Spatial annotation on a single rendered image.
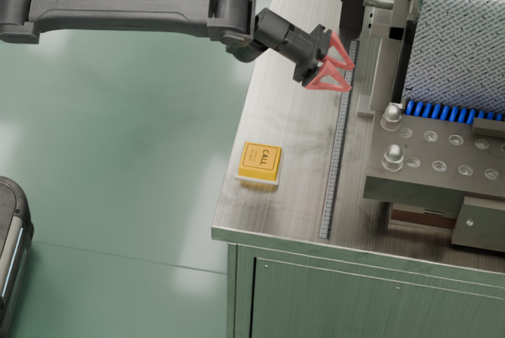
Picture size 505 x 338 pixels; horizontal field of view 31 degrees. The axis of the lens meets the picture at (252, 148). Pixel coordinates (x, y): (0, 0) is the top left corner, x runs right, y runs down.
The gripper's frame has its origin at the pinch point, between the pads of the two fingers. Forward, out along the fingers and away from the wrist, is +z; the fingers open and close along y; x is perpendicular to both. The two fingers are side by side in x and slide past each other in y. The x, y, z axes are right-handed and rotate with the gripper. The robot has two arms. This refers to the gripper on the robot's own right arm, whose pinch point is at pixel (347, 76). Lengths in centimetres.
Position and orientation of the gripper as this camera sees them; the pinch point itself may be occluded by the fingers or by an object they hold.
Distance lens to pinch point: 166.0
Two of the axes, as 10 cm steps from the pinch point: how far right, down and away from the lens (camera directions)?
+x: 5.3, -5.1, -6.8
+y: -1.8, 7.2, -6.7
